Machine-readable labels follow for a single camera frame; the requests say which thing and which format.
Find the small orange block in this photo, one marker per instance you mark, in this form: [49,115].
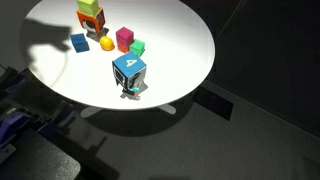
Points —
[122,48]

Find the yellow ball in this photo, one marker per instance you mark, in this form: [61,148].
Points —
[107,43]

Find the pink block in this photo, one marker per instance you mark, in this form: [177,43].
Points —
[124,36]

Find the black rectangular panel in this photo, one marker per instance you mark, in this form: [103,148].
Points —
[213,102]

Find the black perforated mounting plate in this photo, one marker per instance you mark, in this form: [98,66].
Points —
[36,160]

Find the light green block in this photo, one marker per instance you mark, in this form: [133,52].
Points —
[88,6]

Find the black clamp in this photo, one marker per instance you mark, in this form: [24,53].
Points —
[56,119]

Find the purple clamp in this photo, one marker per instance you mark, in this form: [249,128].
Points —
[12,125]

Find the blue block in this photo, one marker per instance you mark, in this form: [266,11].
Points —
[79,42]

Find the orange cube with holes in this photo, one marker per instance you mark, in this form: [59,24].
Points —
[94,22]

